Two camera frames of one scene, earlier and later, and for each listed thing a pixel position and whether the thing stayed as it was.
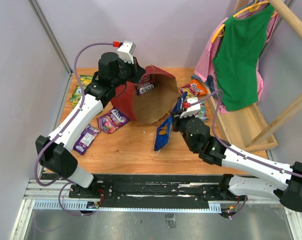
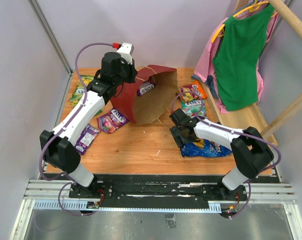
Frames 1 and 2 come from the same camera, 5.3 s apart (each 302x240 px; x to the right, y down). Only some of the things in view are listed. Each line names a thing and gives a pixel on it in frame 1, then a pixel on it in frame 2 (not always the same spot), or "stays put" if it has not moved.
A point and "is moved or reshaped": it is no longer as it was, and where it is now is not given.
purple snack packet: (89, 133) stays put
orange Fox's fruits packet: (194, 89) stays put
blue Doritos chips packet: (163, 131) is moved or reshaped
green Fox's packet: (77, 94) stays put
